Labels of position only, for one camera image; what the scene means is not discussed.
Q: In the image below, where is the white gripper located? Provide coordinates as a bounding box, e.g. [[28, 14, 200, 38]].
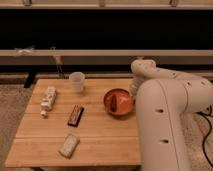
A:
[[129, 77, 144, 97]]

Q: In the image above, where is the orange ceramic bowl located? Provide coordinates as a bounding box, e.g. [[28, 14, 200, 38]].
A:
[[103, 88, 133, 116]]

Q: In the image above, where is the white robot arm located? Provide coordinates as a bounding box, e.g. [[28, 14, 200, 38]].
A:
[[130, 59, 213, 171]]

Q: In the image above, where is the clear plastic cup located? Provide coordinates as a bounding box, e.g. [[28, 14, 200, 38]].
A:
[[69, 72, 85, 92]]

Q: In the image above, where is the wooden table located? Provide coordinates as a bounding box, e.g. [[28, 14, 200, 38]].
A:
[[5, 79, 140, 167]]

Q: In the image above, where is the dark brown snack bar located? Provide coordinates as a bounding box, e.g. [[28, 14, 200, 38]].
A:
[[67, 105, 84, 127]]

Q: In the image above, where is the white wrapped snack packet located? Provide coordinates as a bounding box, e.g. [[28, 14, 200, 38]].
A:
[[58, 134, 80, 158]]

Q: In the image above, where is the white squeeze bottle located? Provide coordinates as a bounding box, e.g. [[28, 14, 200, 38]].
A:
[[40, 86, 57, 118]]

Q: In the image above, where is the black cable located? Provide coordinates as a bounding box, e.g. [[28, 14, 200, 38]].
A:
[[197, 110, 213, 168]]

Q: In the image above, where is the grey long rail bench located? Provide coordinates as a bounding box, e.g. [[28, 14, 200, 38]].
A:
[[0, 49, 213, 66]]

